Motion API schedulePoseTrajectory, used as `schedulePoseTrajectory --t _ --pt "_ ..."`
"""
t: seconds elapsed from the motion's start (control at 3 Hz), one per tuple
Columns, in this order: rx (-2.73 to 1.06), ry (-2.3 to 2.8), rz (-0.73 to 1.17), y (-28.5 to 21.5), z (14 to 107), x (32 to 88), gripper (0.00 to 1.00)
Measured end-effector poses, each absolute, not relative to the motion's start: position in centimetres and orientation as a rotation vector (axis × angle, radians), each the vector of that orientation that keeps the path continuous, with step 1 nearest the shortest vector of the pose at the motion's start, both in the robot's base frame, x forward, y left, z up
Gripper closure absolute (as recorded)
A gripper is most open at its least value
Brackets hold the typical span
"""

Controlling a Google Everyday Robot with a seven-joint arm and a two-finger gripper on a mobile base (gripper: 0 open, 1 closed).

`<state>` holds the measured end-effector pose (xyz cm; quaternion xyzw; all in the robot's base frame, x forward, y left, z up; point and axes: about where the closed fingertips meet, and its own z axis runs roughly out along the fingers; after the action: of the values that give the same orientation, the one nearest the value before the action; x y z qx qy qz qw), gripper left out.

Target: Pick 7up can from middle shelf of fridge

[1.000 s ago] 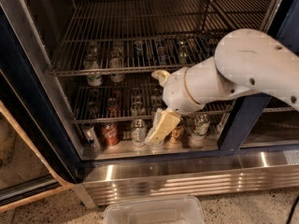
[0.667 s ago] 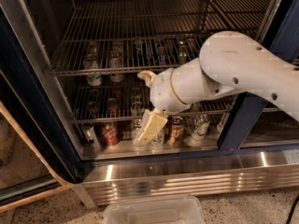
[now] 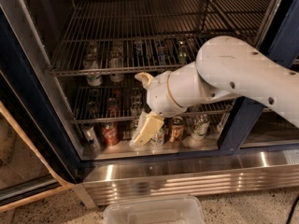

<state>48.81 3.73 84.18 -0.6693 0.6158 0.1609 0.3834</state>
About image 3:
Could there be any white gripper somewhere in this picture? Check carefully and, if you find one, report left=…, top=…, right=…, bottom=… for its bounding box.
left=129, top=71, right=187, bottom=147

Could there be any green white 7up can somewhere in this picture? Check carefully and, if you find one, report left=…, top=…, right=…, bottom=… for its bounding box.
left=83, top=54, right=103, bottom=87

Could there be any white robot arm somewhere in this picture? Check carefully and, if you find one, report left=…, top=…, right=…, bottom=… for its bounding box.
left=132, top=35, right=299, bottom=147

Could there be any orange can bottom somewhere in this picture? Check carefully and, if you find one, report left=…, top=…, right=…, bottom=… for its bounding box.
left=169, top=116, right=184, bottom=143

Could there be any white green can bottom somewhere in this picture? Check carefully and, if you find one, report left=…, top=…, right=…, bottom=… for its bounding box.
left=150, top=127, right=164, bottom=147

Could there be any red cola can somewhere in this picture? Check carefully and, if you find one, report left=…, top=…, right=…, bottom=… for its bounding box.
left=101, top=122, right=119, bottom=147

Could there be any white can middle shelf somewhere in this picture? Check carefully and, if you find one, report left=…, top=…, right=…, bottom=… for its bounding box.
left=107, top=49, right=125, bottom=83

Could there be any white can bottom right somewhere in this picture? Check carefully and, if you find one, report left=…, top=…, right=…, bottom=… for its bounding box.
left=192, top=115, right=210, bottom=140

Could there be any blue can middle shelf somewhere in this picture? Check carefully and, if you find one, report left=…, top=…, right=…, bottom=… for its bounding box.
left=155, top=40, right=167, bottom=65

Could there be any silver slim can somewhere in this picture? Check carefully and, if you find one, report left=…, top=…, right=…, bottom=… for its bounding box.
left=81, top=123, right=100, bottom=148

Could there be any open glass fridge door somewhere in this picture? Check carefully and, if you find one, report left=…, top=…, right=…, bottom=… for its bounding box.
left=0, top=12, right=76, bottom=212

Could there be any stainless fridge base grille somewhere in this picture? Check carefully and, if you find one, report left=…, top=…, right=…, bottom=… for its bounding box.
left=83, top=149, right=299, bottom=205

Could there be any clear plastic bin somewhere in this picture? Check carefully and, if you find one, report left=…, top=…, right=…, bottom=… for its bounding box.
left=104, top=196, right=206, bottom=224

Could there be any middle wire fridge shelf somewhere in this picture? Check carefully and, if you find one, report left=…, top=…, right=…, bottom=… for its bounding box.
left=70, top=66, right=244, bottom=125

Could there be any wire fridge shelf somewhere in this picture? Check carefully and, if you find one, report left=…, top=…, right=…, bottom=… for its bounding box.
left=51, top=0, right=270, bottom=77
left=70, top=66, right=244, bottom=125

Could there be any top wire fridge shelf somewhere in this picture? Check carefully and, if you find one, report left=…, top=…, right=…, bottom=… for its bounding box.
left=51, top=0, right=270, bottom=77

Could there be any blue fridge centre post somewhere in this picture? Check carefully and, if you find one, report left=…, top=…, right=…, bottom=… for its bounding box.
left=218, top=0, right=299, bottom=153

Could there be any black cable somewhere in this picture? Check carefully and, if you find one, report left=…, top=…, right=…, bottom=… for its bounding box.
left=285, top=193, right=299, bottom=224

